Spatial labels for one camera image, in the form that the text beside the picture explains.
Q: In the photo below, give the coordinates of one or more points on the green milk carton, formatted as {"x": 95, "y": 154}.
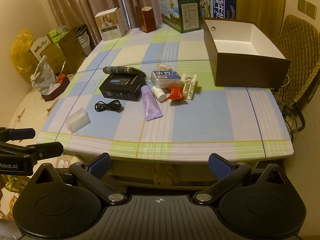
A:
{"x": 180, "y": 12}

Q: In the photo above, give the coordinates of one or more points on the blue dental floss box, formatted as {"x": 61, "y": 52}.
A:
{"x": 165, "y": 78}

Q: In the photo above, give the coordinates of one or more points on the pink curtain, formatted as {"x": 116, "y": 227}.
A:
{"x": 87, "y": 0}

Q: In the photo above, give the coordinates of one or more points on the wall outlet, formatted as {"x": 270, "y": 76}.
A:
{"x": 302, "y": 5}
{"x": 311, "y": 10}

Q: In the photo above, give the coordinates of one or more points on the red packet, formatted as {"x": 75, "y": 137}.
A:
{"x": 175, "y": 93}

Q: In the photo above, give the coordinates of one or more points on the blue milk carton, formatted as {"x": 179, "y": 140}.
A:
{"x": 220, "y": 5}

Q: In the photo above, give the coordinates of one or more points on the silver foil bag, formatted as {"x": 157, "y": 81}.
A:
{"x": 43, "y": 76}

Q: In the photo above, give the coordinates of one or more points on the dark red paper box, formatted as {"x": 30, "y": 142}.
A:
{"x": 147, "y": 20}

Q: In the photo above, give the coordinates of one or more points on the brown storage box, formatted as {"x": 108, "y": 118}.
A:
{"x": 250, "y": 67}

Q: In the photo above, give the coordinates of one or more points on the striped knit sock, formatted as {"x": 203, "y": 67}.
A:
{"x": 120, "y": 70}

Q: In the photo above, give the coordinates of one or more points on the yellow plastic bag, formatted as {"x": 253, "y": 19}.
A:
{"x": 21, "y": 55}

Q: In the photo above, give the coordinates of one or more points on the purple tube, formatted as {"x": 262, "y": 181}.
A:
{"x": 151, "y": 105}

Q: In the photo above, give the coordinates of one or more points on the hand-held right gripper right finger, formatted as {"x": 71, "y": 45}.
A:
{"x": 221, "y": 166}

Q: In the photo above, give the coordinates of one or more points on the dark red tray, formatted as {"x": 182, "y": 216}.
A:
{"x": 56, "y": 91}

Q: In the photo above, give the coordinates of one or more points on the white pill bottle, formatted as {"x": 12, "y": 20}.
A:
{"x": 158, "y": 93}

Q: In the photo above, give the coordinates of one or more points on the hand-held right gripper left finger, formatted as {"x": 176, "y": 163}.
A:
{"x": 100, "y": 166}

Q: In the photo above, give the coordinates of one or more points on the wooden door panel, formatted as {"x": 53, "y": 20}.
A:
{"x": 250, "y": 0}

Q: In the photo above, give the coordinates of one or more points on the striped bag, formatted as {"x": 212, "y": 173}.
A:
{"x": 83, "y": 40}

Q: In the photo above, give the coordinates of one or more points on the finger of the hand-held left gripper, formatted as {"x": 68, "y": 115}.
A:
{"x": 47, "y": 150}
{"x": 21, "y": 133}

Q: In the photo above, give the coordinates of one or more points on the black product box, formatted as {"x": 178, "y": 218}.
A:
{"x": 122, "y": 87}

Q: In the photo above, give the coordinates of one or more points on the green packets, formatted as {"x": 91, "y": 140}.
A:
{"x": 57, "y": 35}

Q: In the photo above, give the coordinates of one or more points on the translucent plastic case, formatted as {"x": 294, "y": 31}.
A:
{"x": 77, "y": 120}

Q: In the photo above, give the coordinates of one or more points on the cardboard box with white card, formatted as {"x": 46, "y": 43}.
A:
{"x": 50, "y": 55}

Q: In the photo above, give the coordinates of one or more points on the white carton box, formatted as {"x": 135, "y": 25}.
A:
{"x": 110, "y": 26}

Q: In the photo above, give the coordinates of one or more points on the quilted chair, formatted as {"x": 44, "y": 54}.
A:
{"x": 300, "y": 45}

